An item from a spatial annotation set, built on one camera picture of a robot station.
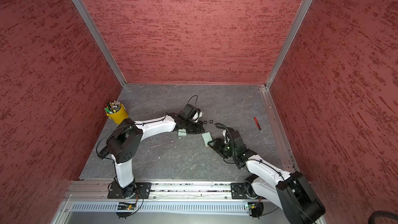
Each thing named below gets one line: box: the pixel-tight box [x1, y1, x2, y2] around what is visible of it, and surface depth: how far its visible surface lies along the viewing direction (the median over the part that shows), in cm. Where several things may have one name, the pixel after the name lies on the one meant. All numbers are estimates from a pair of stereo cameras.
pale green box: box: [201, 131, 213, 147], surface depth 92 cm
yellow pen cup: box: [105, 103, 129, 124], surface depth 95 cm
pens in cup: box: [104, 100, 121, 114], surface depth 91 cm
